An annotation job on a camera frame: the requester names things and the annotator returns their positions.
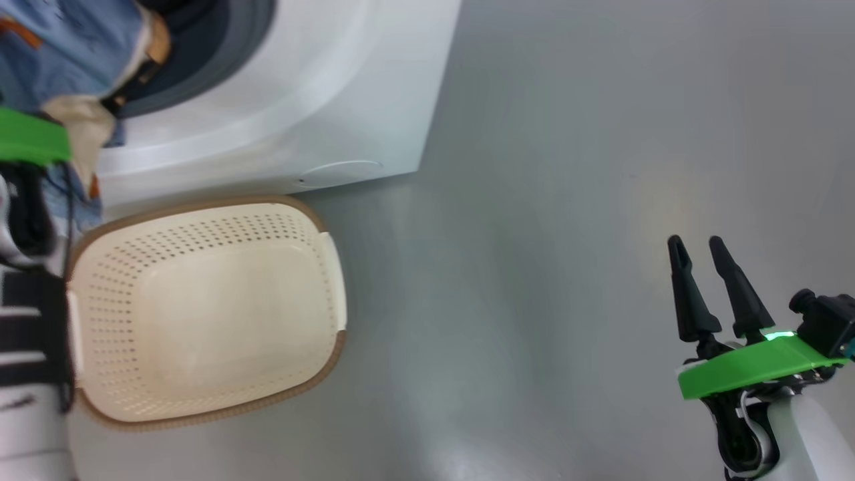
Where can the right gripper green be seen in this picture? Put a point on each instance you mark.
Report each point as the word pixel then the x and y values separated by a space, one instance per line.
pixel 748 367

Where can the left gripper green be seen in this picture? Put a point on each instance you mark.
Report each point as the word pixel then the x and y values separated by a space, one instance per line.
pixel 30 137

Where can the beige cloth garment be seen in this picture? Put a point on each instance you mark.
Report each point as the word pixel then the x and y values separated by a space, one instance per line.
pixel 83 127

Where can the blue printed garment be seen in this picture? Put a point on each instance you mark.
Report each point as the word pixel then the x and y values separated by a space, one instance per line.
pixel 60 47

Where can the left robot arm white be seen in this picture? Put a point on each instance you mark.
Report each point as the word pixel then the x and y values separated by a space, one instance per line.
pixel 27 334

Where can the white front-load washing machine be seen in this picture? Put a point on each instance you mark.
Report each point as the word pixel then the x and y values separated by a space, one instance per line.
pixel 320 87

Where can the cream perforated laundry basket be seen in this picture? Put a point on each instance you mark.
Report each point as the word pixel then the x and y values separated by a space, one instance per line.
pixel 200 314

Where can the round white filter cover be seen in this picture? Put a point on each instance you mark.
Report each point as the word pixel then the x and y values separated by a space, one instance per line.
pixel 339 174

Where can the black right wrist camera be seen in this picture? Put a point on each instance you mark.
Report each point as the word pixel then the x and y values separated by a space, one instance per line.
pixel 825 321

